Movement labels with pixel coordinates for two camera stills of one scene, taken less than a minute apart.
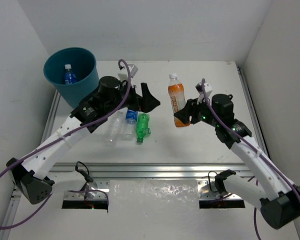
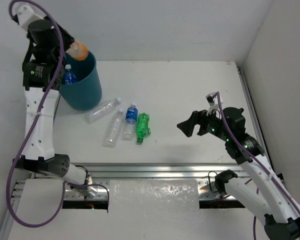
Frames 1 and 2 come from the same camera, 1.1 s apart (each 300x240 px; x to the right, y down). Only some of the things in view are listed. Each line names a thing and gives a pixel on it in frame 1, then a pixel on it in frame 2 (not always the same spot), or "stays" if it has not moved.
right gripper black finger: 184,115 → 199,118
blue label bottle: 129,129 stays
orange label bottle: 177,98 → 77,51
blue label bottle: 70,77 stays
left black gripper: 137,97 → 65,41
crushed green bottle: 142,127 stays
